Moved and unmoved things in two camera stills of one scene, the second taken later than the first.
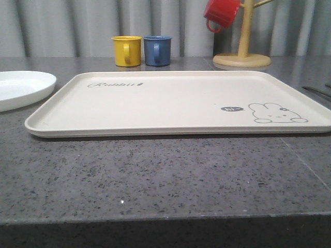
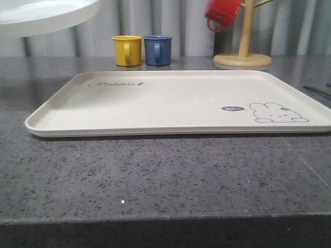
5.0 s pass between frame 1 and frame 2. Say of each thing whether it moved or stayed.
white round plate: moved
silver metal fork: stayed
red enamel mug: stayed
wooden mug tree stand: stayed
